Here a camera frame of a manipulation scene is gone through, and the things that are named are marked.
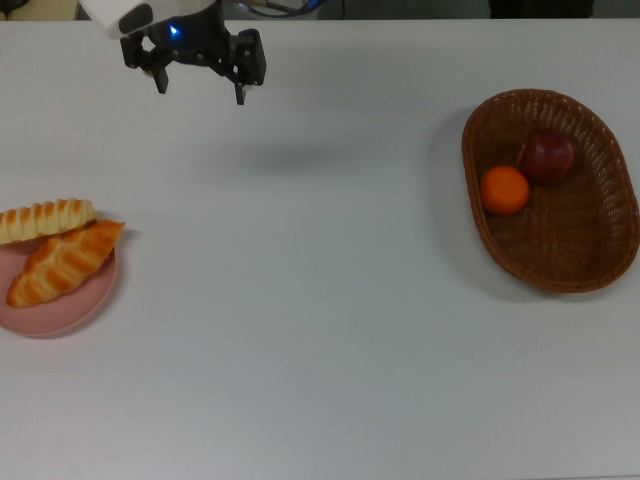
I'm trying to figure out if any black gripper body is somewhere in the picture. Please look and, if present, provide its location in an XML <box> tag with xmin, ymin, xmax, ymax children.
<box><xmin>149</xmin><ymin>6</ymin><xmax>232</xmax><ymax>67</ymax></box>

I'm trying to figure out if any ridged toy bread roll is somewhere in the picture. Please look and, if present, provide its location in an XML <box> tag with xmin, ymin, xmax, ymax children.
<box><xmin>0</xmin><ymin>198</ymin><xmax>98</xmax><ymax>245</ymax></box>

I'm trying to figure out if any braided toy bread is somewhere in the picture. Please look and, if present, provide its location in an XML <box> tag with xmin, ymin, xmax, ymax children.
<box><xmin>5</xmin><ymin>219</ymin><xmax>125</xmax><ymax>308</ymax></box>

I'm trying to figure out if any toy orange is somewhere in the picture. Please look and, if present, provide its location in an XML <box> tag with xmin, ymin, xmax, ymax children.
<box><xmin>479</xmin><ymin>165</ymin><xmax>531</xmax><ymax>216</ymax></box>

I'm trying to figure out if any red toy apple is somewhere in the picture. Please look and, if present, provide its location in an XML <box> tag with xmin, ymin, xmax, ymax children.
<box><xmin>517</xmin><ymin>129</ymin><xmax>576</xmax><ymax>184</ymax></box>

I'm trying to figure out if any pink plate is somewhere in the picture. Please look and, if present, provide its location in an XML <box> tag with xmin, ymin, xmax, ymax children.
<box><xmin>0</xmin><ymin>239</ymin><xmax>119</xmax><ymax>339</ymax></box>

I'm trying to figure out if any brown woven basket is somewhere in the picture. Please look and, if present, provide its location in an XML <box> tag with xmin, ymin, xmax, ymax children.
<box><xmin>461</xmin><ymin>88</ymin><xmax>640</xmax><ymax>294</ymax></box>

